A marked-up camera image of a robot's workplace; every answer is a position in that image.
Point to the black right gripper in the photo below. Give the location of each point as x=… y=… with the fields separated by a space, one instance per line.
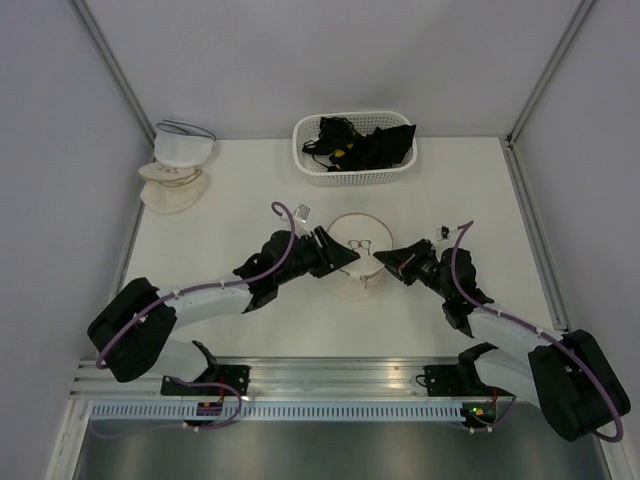
x=395 y=259

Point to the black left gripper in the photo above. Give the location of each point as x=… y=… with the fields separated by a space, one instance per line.
x=336 y=255

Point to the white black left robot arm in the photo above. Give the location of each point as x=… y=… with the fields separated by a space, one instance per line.
x=133 y=333

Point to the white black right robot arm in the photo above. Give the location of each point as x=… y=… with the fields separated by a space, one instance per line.
x=565 y=375

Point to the flat cream laundry bag upper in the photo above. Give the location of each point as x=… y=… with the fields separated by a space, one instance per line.
x=172 y=176

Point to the black garments in basket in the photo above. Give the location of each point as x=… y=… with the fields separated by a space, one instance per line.
x=341 y=148

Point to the white perforated plastic basket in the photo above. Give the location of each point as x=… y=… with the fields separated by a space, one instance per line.
x=365 y=123

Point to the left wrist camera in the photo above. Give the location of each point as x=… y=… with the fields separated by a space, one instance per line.
x=302 y=213

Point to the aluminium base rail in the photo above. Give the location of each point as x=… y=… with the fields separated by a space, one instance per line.
x=287 y=379

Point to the white slotted cable duct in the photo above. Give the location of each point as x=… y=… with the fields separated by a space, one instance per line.
x=280 y=410

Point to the right aluminium frame post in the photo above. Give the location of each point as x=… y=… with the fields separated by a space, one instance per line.
x=568 y=37

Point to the aluminium frame post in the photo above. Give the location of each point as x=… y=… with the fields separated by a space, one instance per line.
x=568 y=37
x=100 y=43

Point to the left aluminium frame post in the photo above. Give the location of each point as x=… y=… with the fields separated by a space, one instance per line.
x=100 y=43

